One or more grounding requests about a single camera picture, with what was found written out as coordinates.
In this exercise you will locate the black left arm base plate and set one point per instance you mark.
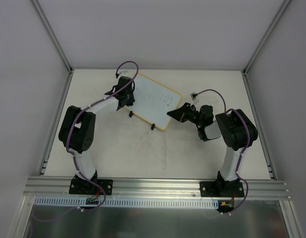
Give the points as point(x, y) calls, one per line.
point(107, 188)

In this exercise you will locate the yellow-framed small whiteboard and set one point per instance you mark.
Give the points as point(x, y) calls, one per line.
point(153, 100)

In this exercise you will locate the white slotted cable duct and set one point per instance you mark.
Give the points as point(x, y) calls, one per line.
point(127, 202)

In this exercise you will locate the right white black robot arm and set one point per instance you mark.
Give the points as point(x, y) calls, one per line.
point(238, 133)

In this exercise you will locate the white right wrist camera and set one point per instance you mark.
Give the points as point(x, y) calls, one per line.
point(194, 96)

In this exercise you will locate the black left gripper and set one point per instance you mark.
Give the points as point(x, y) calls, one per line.
point(128, 99)

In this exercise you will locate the left aluminium frame post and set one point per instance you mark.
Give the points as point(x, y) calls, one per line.
point(51, 34)

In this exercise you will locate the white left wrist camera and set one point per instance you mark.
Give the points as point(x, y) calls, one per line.
point(122, 73)

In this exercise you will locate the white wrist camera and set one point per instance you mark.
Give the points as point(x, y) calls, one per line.
point(122, 73)
point(194, 96)

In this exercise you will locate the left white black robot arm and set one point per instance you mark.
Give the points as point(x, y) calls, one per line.
point(78, 129)

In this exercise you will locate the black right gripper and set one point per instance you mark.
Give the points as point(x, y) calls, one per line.
point(184, 113)

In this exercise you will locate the aluminium frame post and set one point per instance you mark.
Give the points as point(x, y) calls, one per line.
point(51, 34)
point(272, 25)

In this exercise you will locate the right aluminium frame post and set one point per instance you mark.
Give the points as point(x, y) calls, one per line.
point(272, 25)

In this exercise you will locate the aluminium mounting rail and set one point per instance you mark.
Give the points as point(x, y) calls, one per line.
point(157, 188)

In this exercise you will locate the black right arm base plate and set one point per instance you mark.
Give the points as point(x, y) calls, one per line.
point(222, 189)

